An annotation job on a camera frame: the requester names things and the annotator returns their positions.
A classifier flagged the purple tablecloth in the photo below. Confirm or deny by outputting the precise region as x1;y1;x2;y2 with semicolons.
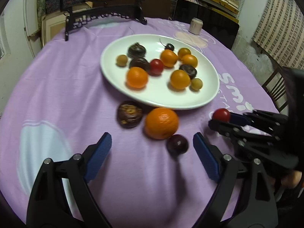
1;18;276;227

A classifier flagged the small dark cherry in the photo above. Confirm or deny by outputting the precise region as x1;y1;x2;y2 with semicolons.
159;39;175;51

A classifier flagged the dark purple plum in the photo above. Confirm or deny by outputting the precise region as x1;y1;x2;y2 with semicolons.
166;134;189;158

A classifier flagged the large orange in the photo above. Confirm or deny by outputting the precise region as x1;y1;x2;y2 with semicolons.
144;108;179;140

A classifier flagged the wooden chair at right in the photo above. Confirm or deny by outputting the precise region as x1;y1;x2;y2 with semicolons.
262;66;287;112

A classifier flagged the small orange tangerine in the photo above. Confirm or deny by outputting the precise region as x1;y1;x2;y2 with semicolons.
126;67;148;89

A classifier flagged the orange oval fruit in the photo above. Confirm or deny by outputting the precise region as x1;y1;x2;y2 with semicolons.
181;54;198;68

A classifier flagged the black chair back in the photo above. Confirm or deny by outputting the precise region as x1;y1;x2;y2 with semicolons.
173;0;239;49

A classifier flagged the yellow-green longan fruit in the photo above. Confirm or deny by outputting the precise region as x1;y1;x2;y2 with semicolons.
116;55;128;67

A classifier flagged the brown mangosteen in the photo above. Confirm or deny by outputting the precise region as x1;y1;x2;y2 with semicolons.
179;64;197;80
116;100;143;129
129;57;150;72

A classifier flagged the brown mangosteen front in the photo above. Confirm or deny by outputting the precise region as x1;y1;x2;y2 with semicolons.
179;64;197;80

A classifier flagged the red tomato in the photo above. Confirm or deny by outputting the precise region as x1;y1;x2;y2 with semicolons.
149;59;164;76
212;108;231;123

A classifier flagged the smooth orange fruit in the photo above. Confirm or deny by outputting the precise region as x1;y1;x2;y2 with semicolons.
170;70;191;90

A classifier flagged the person's right hand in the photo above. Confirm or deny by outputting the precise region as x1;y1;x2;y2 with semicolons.
268;171;302;190

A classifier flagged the white oval plate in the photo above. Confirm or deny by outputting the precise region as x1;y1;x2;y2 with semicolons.
100;34;219;110

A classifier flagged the small yellow-orange kumquat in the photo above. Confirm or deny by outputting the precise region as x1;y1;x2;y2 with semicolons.
178;48;191;59

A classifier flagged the orange tangerine on plate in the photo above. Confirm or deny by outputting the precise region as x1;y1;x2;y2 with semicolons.
160;49;178;68

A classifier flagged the white ceramic cup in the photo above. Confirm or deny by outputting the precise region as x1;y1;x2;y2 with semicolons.
189;17;203;35

